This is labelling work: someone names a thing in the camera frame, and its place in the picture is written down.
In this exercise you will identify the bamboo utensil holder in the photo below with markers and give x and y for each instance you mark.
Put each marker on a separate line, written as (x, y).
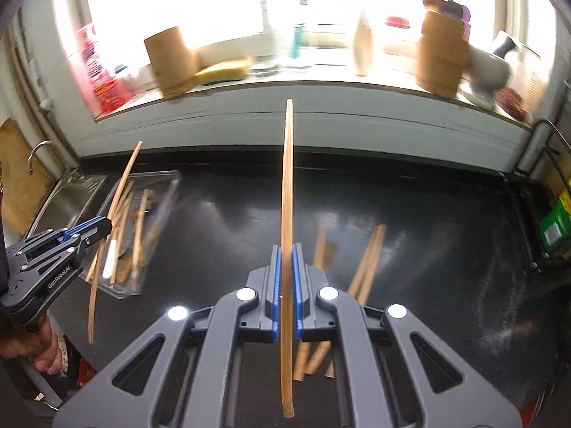
(443, 53)
(174, 65)

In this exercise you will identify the bamboo chopstick five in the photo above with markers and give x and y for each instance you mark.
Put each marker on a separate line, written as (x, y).
(304, 344)

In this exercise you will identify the clear plastic tray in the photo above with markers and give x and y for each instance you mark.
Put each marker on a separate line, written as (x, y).
(163, 187)

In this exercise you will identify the red detergent bottle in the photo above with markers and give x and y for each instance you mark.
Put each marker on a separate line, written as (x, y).
(110, 88)

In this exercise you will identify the left bamboo utensil holder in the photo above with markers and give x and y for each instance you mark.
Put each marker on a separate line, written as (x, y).
(174, 65)

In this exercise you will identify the person left hand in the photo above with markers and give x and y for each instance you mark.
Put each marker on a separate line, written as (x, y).
(39, 345)

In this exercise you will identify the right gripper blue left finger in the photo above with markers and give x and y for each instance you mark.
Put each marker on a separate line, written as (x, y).
(272, 295)

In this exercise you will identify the right bamboo utensil holder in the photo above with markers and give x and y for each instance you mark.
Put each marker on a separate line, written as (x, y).
(443, 53)

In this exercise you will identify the yellow sponge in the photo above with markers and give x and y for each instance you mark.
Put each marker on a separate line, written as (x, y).
(232, 70)

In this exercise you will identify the bamboo chopstick four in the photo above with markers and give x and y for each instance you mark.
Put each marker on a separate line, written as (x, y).
(286, 297)

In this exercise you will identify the stainless steel sink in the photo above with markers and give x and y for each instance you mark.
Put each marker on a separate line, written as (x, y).
(67, 202)

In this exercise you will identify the white ceramic mortar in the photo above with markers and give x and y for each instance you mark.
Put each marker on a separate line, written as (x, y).
(487, 72)

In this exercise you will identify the bamboo chopstick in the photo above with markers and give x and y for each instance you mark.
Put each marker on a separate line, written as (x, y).
(94, 271)

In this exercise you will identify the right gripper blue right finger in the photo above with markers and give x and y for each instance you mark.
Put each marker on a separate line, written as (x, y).
(305, 288)

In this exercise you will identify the bamboo chopstick two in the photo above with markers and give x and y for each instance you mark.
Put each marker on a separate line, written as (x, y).
(119, 238)

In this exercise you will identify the bamboo chopstick six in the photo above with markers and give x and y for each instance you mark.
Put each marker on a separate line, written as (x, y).
(323, 347)

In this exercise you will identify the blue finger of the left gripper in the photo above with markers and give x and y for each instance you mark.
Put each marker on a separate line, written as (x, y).
(87, 233)

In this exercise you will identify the green box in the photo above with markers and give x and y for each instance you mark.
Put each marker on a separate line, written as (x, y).
(555, 229)

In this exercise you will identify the bamboo chopstick seven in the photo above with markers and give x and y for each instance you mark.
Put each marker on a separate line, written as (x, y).
(370, 267)

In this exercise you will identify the bamboo chopstick one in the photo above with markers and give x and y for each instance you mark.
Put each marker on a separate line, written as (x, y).
(137, 237)

